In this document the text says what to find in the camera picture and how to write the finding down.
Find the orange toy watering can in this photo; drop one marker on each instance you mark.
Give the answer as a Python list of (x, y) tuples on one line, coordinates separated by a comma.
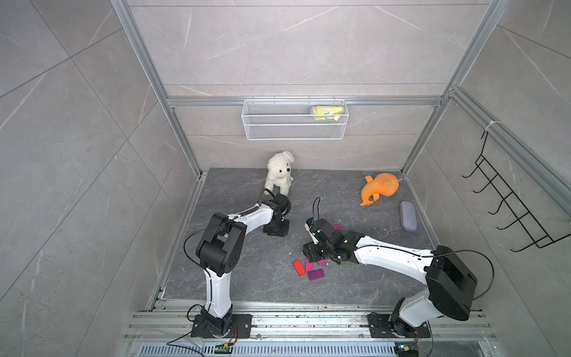
[(384, 184)]

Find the purple glasses case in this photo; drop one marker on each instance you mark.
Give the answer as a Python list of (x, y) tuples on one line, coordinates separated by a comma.
[(408, 216)]

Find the white wire mesh basket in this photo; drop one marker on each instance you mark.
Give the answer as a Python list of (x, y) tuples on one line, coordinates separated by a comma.
[(282, 119)]

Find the black wire hook rack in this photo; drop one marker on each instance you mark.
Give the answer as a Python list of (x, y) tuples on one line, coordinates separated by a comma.
[(511, 202)]

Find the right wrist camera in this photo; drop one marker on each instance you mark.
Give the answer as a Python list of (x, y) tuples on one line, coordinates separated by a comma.
[(320, 230)]

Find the purple block flat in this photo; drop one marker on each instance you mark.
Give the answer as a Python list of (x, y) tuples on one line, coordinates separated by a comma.
[(315, 274)]

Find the aluminium mounting rail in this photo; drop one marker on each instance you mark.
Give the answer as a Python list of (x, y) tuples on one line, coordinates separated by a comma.
[(294, 329)]

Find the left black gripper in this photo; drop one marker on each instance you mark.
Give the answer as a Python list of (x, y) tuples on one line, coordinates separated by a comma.
[(284, 232)]

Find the white plush dog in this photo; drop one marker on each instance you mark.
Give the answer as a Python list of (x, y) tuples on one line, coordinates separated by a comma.
[(279, 172)]

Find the yellow packet in basket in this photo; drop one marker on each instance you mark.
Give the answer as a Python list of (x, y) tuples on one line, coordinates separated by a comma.
[(327, 112)]

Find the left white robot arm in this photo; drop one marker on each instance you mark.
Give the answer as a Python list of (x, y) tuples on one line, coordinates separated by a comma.
[(220, 248)]

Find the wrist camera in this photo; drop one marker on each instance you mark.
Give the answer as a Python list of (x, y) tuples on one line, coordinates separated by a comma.
[(283, 203), (320, 230)]

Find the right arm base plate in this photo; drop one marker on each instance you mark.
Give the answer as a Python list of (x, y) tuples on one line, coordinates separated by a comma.
[(382, 326)]

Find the red block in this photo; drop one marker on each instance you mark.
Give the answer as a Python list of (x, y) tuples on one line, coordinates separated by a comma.
[(299, 268)]

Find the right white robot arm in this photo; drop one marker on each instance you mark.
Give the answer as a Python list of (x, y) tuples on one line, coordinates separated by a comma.
[(449, 283)]

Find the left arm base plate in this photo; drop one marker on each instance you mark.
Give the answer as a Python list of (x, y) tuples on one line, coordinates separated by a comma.
[(206, 326)]

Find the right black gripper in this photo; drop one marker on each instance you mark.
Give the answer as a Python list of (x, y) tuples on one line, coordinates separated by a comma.
[(309, 252)]

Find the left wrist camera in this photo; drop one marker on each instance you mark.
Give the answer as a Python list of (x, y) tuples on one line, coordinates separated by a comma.
[(283, 203)]

